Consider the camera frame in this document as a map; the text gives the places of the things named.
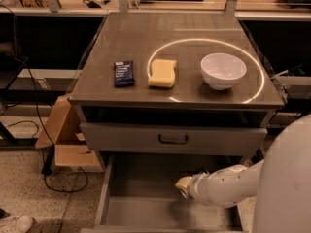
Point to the white bowl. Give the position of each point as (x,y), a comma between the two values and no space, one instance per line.
(222,71)

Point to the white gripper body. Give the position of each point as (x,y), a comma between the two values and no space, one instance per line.
(196,184)

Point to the dark side shelf unit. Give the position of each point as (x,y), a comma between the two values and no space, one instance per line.
(27,96)

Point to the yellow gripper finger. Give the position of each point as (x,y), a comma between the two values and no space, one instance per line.
(183,183)

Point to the white shoe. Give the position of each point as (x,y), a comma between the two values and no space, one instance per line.
(16,224)

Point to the brown cardboard box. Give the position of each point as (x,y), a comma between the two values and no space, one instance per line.
(62,131)

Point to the dark blue snack bar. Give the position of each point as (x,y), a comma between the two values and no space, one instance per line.
(124,75)

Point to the grey upper drawer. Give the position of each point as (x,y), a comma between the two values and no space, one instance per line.
(202,140)

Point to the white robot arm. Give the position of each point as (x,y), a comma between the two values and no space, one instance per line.
(281,183)

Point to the open grey middle drawer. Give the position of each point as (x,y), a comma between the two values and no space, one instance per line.
(139,196)

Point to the grey drawer cabinet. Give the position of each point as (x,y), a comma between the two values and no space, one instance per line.
(186,38)

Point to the yellow sponge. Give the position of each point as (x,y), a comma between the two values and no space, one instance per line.
(163,73)

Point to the black drawer handle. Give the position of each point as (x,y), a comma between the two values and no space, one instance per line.
(172,141)

